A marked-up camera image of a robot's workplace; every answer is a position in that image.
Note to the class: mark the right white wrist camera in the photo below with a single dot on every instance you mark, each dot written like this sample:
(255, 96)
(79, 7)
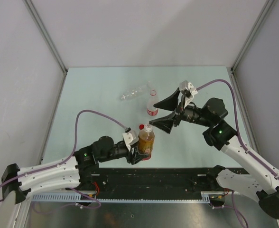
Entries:
(188, 92)

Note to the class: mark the yellow red tea bottle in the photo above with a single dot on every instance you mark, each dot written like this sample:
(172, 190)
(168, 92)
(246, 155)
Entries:
(146, 142)

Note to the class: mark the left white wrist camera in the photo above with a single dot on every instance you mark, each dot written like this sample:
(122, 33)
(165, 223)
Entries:
(130, 138)

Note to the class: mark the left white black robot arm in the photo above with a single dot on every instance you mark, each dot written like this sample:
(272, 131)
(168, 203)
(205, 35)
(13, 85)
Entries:
(69, 172)

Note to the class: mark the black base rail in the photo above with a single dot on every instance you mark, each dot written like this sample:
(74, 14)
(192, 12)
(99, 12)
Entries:
(150, 183)

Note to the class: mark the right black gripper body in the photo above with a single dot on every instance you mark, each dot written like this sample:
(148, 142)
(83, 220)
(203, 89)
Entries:
(180, 112)

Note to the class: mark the white tea bottle cap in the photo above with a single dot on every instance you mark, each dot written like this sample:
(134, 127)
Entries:
(147, 128)

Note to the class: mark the aluminium frame post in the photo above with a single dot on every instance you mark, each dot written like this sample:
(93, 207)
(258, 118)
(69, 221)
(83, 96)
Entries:
(44, 33)
(263, 15)

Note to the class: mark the red label plastic bottle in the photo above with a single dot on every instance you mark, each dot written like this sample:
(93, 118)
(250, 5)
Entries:
(153, 99)

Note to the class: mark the left aluminium frame post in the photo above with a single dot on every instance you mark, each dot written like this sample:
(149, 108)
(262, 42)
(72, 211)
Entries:
(44, 33)

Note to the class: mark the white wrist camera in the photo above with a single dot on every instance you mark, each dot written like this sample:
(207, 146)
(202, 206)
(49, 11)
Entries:
(130, 138)
(188, 92)

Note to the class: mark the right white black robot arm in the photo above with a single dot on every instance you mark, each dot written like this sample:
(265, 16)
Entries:
(262, 185)

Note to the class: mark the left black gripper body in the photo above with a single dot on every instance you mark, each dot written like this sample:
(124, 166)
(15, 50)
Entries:
(130, 156)

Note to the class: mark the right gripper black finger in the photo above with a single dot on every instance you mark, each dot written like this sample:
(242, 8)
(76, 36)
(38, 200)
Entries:
(165, 123)
(170, 103)

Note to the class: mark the grey slotted cable duct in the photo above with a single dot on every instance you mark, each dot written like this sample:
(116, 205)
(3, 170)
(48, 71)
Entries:
(71, 196)

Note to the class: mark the clear plastic water bottle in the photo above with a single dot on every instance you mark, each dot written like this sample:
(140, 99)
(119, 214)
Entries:
(135, 92)

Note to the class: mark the right aluminium frame post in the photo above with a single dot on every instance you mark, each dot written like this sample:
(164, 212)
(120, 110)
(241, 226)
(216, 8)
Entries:
(263, 15)

